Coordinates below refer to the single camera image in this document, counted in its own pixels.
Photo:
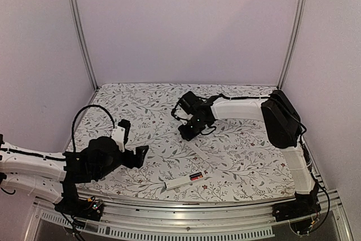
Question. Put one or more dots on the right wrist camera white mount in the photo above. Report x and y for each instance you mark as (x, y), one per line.
(190, 102)

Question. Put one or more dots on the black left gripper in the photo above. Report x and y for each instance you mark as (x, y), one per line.
(139, 157)

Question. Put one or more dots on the aluminium corner post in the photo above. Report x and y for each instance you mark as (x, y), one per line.
(297, 21)
(82, 43)

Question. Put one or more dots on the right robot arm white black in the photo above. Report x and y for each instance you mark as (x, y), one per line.
(283, 127)

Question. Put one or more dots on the floral patterned table mat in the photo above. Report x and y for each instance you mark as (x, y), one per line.
(242, 166)

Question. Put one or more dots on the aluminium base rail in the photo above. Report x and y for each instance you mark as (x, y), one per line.
(129, 218)

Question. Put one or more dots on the right aluminium corner post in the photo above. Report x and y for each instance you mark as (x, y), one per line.
(297, 21)

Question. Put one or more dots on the white air conditioner remote control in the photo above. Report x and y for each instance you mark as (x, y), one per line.
(179, 182)

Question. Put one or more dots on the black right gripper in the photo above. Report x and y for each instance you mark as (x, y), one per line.
(187, 136)

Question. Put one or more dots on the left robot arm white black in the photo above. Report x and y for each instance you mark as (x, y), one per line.
(54, 176)

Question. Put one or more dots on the white remote battery cover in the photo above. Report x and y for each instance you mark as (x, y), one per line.
(201, 154)

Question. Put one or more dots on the left aluminium corner post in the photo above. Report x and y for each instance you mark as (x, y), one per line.
(82, 43)

